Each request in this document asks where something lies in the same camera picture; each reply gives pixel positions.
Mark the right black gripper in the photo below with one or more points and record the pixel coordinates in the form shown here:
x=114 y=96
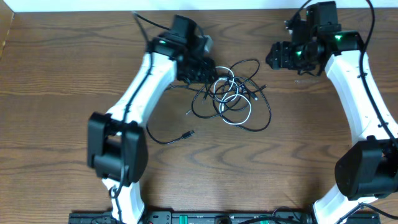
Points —
x=281 y=51

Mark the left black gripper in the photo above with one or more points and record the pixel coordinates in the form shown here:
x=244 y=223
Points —
x=208 y=74

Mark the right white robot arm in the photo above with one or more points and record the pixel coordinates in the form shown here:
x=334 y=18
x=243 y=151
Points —
x=368 y=171

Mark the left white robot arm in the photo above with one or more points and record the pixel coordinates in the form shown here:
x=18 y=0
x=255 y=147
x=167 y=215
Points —
x=117 y=147

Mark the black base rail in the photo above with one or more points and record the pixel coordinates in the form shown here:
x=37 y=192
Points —
x=164 y=217

